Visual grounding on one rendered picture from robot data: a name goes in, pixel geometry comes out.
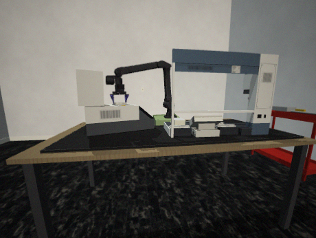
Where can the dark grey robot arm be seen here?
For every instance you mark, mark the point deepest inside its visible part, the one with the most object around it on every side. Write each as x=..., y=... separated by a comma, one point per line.
x=110, y=80

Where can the white rectangular block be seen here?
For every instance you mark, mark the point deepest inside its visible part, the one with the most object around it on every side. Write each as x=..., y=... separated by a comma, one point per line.
x=179, y=121

